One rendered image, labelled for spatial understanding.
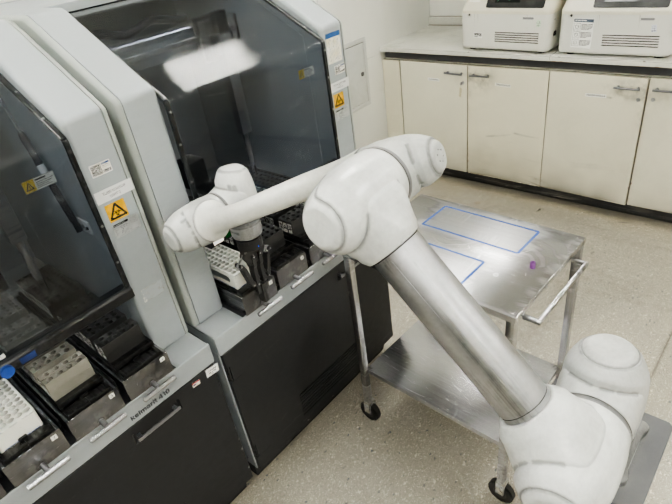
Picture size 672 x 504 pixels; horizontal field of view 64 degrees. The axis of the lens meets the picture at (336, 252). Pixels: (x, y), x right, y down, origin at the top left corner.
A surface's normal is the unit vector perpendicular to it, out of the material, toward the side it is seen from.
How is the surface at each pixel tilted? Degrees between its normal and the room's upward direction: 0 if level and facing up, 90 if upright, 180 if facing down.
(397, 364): 0
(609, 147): 90
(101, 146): 90
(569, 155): 90
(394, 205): 52
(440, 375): 0
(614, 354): 6
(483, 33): 90
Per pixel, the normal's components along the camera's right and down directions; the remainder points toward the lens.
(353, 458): -0.13, -0.83
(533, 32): -0.66, 0.48
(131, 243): 0.76, 0.27
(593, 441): 0.43, -0.42
